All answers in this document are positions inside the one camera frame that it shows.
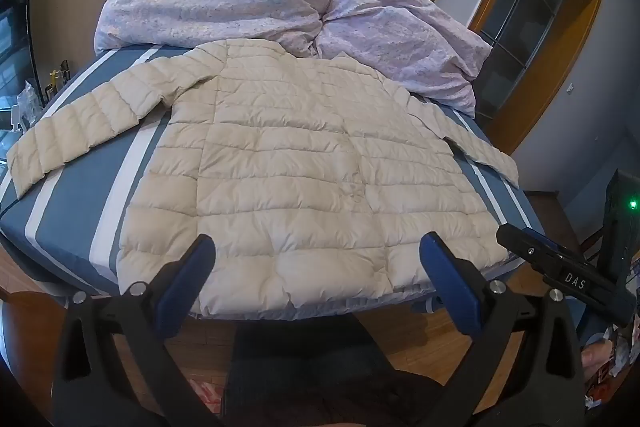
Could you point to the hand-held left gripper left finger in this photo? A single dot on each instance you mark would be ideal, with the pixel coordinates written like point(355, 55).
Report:
point(192, 267)

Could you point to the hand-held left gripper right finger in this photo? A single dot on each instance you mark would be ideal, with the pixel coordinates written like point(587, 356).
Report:
point(442, 272)

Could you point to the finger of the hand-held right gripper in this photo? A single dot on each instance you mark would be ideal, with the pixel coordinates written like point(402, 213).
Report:
point(545, 259)

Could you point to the cream quilted puffer jacket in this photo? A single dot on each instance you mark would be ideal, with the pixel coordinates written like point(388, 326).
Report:
point(300, 157)

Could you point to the colourful clutter pile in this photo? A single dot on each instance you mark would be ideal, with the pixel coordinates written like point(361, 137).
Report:
point(617, 352)

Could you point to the blue white striped bed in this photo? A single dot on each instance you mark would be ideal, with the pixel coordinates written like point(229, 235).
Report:
point(85, 202)

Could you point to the person's dark pants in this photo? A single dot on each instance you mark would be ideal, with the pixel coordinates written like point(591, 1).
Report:
point(310, 357)

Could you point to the clutter on window sill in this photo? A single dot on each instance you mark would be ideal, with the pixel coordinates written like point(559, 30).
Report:
point(37, 99)

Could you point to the wooden framed glass door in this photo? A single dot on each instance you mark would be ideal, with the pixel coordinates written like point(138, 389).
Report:
point(540, 7)

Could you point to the dark framed window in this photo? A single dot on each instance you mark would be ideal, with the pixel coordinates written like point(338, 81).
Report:
point(12, 32)

